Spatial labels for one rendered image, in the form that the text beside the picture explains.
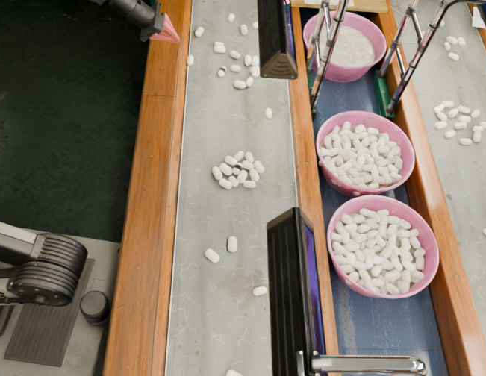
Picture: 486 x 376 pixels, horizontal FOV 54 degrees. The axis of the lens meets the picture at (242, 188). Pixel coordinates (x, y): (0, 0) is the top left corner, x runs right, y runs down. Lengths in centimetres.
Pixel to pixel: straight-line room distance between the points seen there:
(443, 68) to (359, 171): 52
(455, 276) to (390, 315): 17
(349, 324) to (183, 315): 39
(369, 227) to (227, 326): 43
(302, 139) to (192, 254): 44
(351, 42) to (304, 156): 54
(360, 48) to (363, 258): 76
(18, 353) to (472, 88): 150
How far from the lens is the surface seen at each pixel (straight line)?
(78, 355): 134
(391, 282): 119
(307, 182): 121
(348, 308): 119
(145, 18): 132
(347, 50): 163
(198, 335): 105
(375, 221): 123
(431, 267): 121
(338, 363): 67
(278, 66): 100
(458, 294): 120
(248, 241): 113
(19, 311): 142
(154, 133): 127
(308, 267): 74
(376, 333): 119
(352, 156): 133
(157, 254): 109
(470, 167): 145
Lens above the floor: 175
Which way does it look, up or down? 57 degrees down
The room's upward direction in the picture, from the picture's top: 9 degrees clockwise
